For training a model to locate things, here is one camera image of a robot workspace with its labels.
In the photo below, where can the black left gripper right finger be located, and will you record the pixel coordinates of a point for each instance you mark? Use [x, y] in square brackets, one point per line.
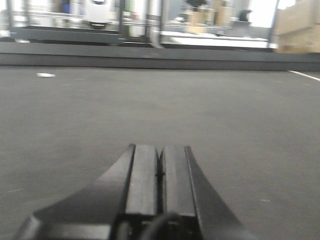
[187, 192]

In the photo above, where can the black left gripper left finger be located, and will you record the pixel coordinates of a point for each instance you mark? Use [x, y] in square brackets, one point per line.
[127, 190]

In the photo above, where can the dark grey table mat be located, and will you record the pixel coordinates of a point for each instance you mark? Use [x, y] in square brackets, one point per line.
[254, 134]

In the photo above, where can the small white paper scrap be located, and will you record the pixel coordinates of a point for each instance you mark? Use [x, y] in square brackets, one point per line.
[45, 75]

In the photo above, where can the white background table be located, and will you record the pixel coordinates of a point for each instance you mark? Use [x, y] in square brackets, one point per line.
[212, 40]

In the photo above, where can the white humanoid robot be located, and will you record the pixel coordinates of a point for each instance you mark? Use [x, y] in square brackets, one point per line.
[97, 13]

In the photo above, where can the cardboard box stack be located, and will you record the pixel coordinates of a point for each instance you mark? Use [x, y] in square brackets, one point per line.
[298, 28]

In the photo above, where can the black metal frame rack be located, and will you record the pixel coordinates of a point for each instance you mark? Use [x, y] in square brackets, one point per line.
[64, 21]

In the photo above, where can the black table edge rail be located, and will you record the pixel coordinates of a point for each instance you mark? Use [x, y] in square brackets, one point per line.
[97, 56]

